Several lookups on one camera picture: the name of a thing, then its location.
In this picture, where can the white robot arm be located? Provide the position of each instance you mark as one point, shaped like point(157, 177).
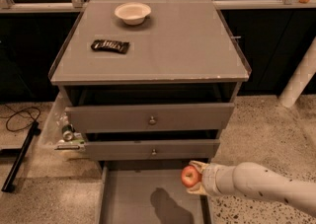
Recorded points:
point(251, 181)

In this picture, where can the grey drawer cabinet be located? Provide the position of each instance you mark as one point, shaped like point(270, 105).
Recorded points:
point(183, 53)

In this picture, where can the green soda can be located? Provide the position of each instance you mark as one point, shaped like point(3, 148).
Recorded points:
point(67, 132)

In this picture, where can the black metal stand bar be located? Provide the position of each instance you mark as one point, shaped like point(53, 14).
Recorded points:
point(8, 184)

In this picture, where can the grey bottom drawer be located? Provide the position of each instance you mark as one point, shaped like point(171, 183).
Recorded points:
point(149, 192)

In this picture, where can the black candy bar wrapper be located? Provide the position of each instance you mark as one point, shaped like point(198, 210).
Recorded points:
point(110, 46)

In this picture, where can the clear plastic trash bin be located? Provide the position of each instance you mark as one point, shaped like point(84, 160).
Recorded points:
point(51, 133)

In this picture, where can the red apple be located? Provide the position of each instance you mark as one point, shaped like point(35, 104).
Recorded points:
point(190, 176)

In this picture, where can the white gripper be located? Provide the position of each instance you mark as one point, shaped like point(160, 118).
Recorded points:
point(209, 178)

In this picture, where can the white cylindrical post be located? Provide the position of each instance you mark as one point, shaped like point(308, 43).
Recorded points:
point(302, 75)

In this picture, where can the grey drawer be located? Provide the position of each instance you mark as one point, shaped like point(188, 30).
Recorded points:
point(149, 192)
point(152, 149)
point(104, 119)

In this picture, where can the white paper bowl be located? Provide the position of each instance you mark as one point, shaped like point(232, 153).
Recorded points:
point(132, 13)

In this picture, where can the grey top drawer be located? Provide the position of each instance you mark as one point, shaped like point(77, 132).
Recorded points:
point(104, 119)

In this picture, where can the grey middle drawer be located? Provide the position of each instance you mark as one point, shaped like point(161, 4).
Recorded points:
point(152, 149)

